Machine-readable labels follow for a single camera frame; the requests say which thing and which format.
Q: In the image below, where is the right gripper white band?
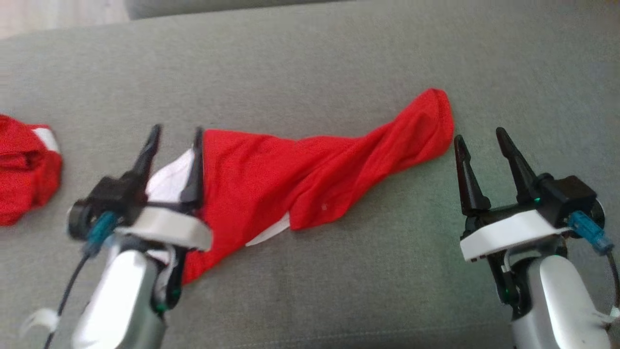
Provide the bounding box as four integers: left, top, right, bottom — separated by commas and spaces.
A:
453, 127, 573, 307

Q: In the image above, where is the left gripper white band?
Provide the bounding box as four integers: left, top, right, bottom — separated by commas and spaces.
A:
114, 124, 214, 308

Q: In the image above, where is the red jersey white striped trim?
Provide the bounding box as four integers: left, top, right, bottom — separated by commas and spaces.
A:
145, 88, 455, 286

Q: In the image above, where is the red shorts white band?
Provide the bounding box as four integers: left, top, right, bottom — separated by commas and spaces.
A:
0, 114, 63, 227

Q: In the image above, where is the grey sofa seat cushion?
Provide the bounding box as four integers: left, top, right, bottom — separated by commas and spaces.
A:
125, 0, 359, 20

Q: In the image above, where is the grey sofa chaise cushion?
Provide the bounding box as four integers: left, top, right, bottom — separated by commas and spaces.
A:
0, 0, 620, 349

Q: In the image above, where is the left teal cable connector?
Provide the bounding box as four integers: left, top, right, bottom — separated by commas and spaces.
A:
85, 211, 120, 256

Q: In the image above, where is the teal cable connector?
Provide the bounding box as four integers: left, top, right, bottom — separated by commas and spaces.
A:
85, 211, 120, 256
567, 211, 615, 255

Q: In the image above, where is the right teal cable connector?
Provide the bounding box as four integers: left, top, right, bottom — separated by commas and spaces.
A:
567, 211, 615, 255

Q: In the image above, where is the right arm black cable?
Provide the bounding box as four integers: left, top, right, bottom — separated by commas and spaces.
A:
603, 250, 620, 311

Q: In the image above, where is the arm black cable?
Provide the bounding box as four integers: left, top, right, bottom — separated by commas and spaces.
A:
43, 251, 93, 349
603, 250, 620, 311

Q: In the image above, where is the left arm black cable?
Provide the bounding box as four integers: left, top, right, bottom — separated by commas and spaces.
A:
43, 251, 93, 349

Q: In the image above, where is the right cable white tag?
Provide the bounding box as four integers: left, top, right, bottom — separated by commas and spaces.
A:
589, 305, 620, 333

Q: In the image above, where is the cable white tag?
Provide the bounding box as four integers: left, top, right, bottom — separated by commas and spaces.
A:
589, 305, 620, 333
22, 308, 61, 337

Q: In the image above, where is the left cable white tag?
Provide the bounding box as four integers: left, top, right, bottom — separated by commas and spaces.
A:
22, 308, 61, 337

